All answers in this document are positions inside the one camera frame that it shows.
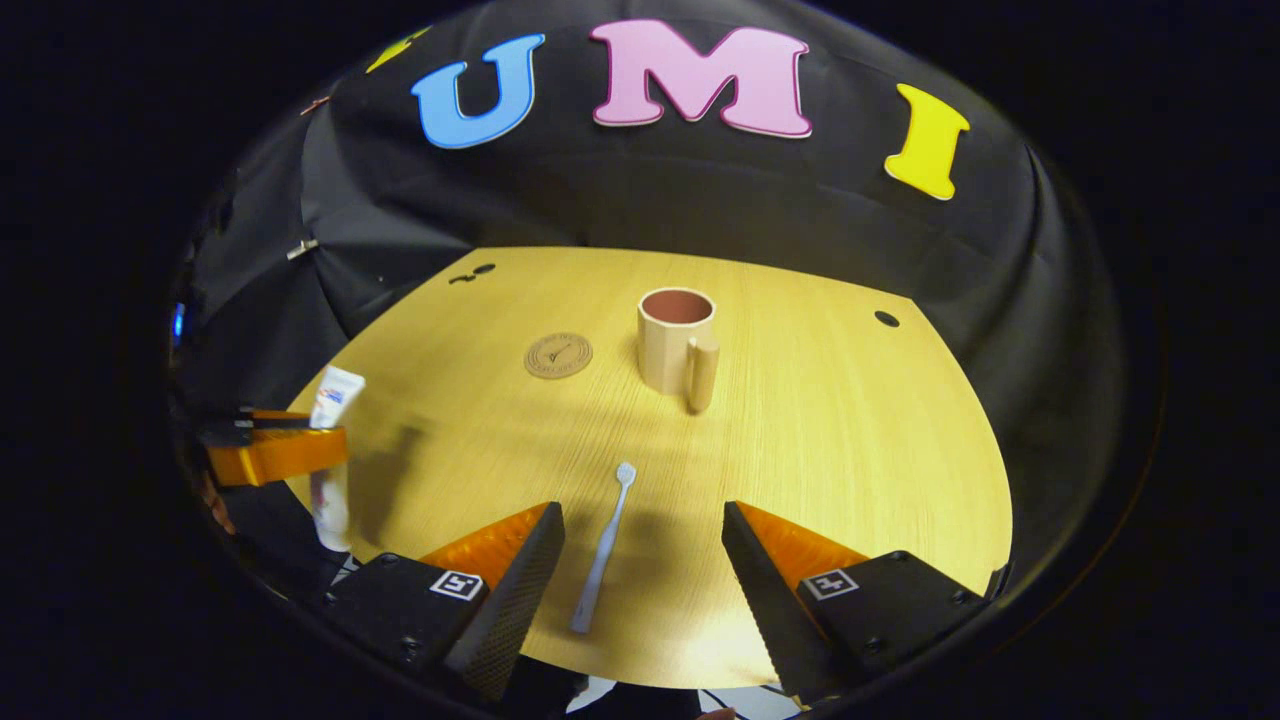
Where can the white toothpaste tube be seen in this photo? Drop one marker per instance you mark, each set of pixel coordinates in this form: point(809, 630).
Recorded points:
point(330, 500)

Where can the beige cup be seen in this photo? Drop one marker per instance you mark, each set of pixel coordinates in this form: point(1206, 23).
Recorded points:
point(665, 350)

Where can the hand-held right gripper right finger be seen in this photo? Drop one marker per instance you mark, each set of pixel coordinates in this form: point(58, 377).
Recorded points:
point(770, 610)

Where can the pale blue toothbrush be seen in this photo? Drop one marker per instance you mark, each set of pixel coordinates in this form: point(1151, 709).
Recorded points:
point(603, 555)

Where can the silver cloth clip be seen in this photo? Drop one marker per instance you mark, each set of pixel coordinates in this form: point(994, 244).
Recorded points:
point(301, 248)

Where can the round brown coaster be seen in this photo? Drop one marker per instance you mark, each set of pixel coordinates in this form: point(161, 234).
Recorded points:
point(558, 356)

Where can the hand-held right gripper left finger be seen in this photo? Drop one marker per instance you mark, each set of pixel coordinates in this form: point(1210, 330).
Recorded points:
point(510, 610)

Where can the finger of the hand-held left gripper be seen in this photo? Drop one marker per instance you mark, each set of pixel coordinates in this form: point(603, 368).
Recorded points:
point(255, 420)
point(280, 455)

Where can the copper cloth clip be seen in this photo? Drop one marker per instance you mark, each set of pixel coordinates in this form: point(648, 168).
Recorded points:
point(315, 104)

